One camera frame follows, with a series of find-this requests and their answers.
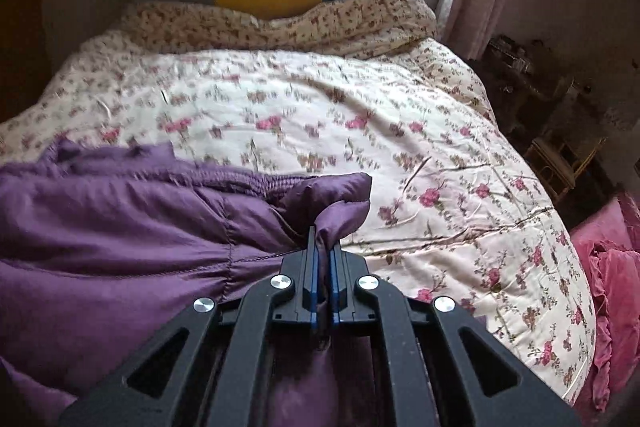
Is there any floral bedspread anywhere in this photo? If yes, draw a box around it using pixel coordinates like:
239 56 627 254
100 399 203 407
0 29 598 408

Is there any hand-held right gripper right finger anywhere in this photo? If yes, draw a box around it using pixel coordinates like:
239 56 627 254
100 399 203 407
327 243 584 427

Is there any pink ruffled blanket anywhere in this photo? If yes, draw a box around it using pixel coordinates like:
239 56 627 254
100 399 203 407
570 192 640 410

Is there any small-flowered duvet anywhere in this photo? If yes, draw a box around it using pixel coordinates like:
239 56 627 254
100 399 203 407
117 0 438 60

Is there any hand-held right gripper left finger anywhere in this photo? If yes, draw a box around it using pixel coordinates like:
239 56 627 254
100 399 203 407
57 226 322 427

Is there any small wooden chair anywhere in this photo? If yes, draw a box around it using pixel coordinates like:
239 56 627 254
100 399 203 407
524 134 609 204

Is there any cluttered dark side table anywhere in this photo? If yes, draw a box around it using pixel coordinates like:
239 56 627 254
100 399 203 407
475 34 576 135

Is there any brown wooden wardrobe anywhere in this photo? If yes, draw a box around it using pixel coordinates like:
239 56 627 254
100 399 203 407
0 0 57 124

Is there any purple puffer jacket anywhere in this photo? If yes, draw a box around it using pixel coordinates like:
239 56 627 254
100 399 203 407
0 138 374 427

